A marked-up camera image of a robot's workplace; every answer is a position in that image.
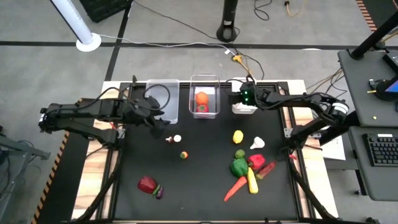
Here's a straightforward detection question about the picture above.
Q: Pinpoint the white paper sheet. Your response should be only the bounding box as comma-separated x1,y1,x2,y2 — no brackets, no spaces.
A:
322,136,346,161

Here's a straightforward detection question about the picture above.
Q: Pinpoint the black cable conduit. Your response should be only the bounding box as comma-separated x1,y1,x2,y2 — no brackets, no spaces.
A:
285,151,332,222
74,146,124,222

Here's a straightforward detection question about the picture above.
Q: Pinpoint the black keyboard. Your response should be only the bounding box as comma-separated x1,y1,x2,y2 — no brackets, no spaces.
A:
362,133,398,167

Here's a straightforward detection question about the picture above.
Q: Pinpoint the small purple toy eggplant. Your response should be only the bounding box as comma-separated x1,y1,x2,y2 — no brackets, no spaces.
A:
153,185,165,200

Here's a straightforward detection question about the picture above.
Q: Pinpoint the grey equipment stand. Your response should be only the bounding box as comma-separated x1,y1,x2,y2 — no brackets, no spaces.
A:
0,126,50,224

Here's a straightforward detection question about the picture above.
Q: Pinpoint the black desk device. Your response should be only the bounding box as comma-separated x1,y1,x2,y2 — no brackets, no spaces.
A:
368,77,398,102

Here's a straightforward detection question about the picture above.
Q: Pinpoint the white tower fan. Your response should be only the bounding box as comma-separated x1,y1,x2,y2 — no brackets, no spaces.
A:
49,0,102,52

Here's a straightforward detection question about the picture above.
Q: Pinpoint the black floor stand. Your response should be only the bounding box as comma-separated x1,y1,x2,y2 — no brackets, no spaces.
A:
216,0,241,44

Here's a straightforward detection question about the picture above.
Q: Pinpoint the white plastic handled bin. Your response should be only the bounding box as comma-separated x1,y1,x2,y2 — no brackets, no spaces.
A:
231,77,260,114

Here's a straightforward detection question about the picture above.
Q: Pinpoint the black hazard-striped platform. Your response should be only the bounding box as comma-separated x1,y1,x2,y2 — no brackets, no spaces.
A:
30,98,100,224

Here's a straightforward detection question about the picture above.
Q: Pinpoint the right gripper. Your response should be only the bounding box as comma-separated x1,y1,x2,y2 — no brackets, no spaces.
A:
229,81,259,108

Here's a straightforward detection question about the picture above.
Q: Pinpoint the green toy bell pepper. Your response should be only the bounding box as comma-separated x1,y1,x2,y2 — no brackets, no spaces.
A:
230,158,249,179

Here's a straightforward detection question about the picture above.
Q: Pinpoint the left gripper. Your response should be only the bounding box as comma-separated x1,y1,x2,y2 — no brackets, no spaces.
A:
124,96,171,140

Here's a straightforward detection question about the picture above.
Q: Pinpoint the yellow toy corn cob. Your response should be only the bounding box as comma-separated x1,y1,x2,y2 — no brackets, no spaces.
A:
247,175,259,195

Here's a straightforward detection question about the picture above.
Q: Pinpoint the clear plastic bin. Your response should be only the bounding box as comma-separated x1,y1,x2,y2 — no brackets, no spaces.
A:
189,73,221,119

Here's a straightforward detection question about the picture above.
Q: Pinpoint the black crate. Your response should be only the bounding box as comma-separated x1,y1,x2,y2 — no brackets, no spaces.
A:
79,0,134,23

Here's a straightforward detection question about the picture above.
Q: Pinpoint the grey desk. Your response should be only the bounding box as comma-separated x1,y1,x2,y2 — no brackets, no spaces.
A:
338,49,398,202

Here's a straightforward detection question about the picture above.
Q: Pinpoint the orange toy carrot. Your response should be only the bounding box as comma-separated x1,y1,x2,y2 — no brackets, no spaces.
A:
223,175,249,202

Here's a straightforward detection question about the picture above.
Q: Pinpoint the red toy bell pepper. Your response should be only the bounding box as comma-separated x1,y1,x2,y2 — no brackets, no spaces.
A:
248,154,266,170

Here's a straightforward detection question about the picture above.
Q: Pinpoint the black desk leg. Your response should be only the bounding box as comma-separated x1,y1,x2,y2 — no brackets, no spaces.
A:
349,11,398,60

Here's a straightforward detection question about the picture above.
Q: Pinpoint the dark red toy fruit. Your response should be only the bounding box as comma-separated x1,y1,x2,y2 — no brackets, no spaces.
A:
137,176,158,194

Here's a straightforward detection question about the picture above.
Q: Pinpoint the black aluminium table frame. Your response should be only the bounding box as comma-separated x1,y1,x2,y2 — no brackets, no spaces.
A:
96,80,312,224

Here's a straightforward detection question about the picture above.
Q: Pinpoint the frosted translucent plastic bin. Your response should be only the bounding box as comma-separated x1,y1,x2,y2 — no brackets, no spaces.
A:
142,78,180,124

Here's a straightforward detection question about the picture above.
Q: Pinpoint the dark red toy chili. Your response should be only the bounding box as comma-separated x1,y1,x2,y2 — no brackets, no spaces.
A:
255,161,277,180

